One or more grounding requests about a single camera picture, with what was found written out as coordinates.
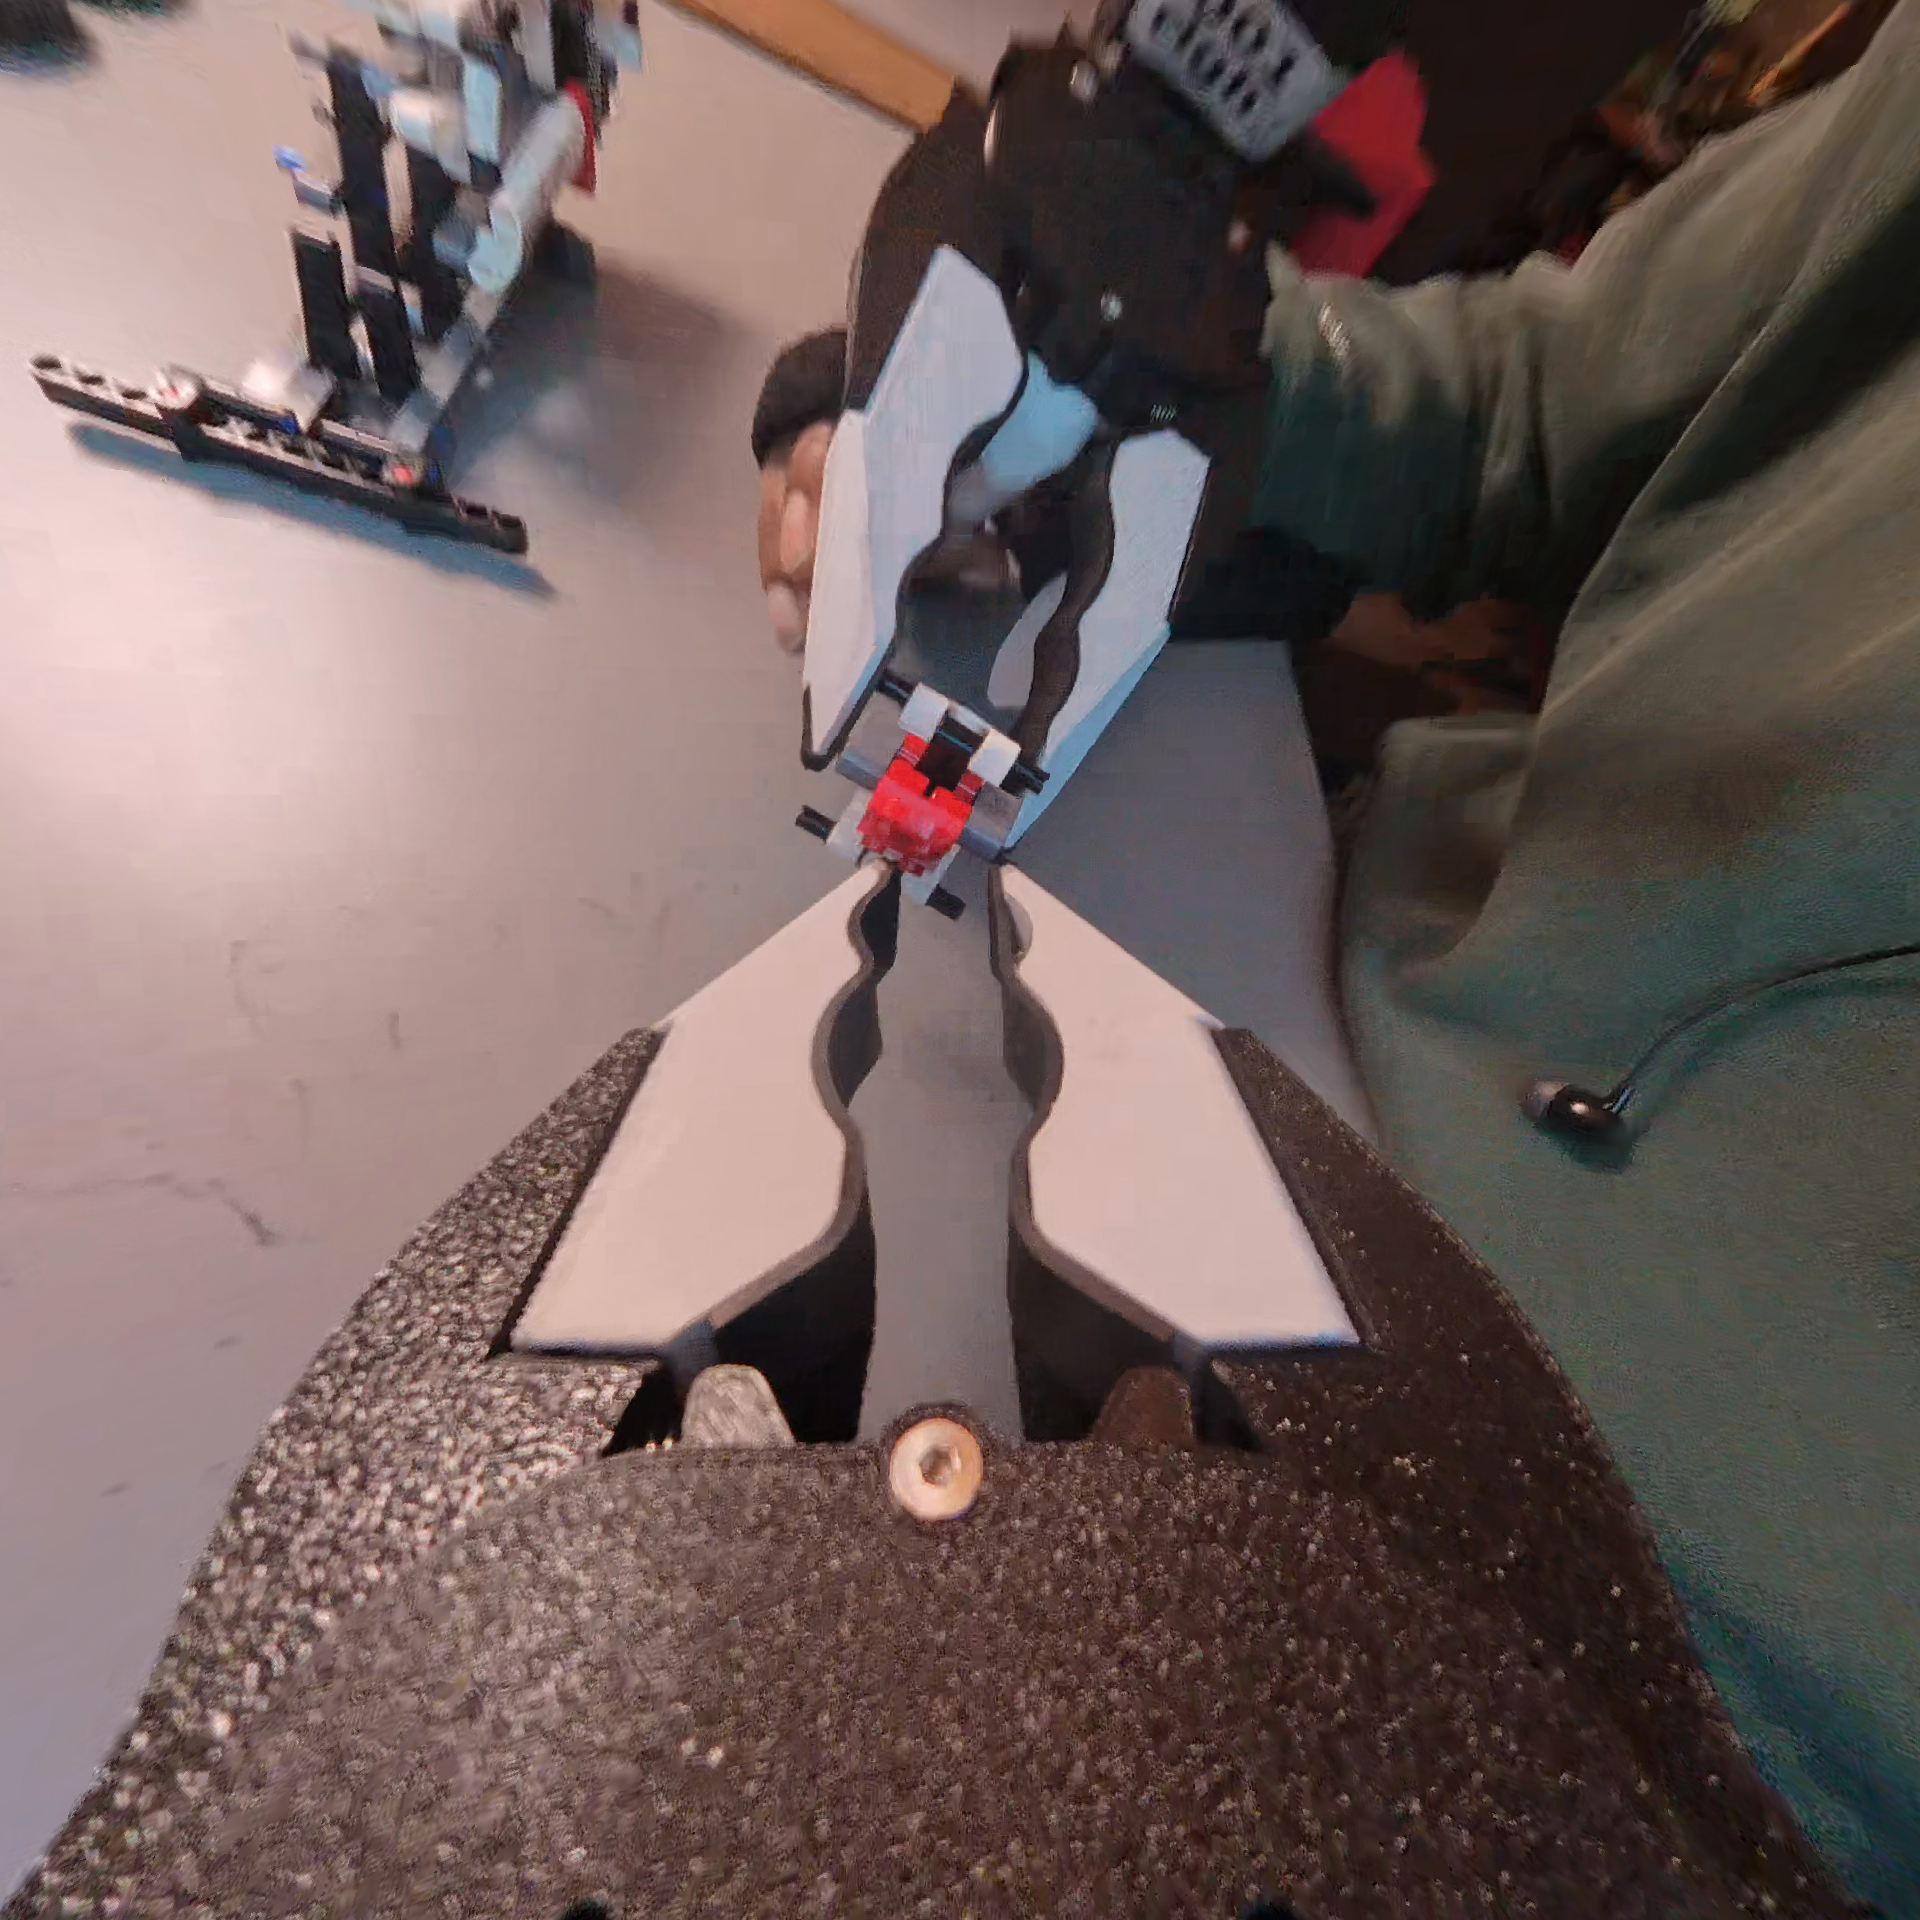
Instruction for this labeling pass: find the green sweatshirt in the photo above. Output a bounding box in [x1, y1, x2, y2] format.
[1322, 31, 1920, 1892]

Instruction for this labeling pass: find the grey desk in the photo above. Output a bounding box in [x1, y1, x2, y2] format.
[3, 2, 1382, 1861]

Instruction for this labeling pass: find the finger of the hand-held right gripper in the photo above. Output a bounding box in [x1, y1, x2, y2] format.
[797, 246, 1037, 775]
[977, 421, 1218, 848]

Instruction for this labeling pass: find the red plastic seat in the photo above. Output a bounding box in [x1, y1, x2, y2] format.
[1291, 45, 1443, 286]

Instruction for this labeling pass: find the white toy brick piece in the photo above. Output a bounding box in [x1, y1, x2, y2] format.
[793, 675, 1052, 923]

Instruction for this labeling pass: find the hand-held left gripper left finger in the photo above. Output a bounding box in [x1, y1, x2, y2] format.
[512, 870, 902, 1361]

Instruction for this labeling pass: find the person's right hand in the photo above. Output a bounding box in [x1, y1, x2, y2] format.
[758, 421, 828, 662]

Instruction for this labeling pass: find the person's right forearm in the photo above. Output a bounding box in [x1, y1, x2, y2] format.
[1187, 255, 1638, 648]

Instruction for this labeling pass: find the black drawstring cord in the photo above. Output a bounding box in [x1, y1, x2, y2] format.
[1523, 945, 1920, 1148]

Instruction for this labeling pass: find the red toy brick piece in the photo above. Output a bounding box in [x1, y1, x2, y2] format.
[866, 744, 977, 878]

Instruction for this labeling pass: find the toy vehicle chassis build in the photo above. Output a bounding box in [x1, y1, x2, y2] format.
[32, 2, 649, 560]

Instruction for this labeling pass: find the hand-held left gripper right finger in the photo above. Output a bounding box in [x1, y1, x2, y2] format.
[992, 870, 1362, 1389]

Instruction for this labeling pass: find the wooden-edged table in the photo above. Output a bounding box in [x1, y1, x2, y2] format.
[656, 2, 977, 137]

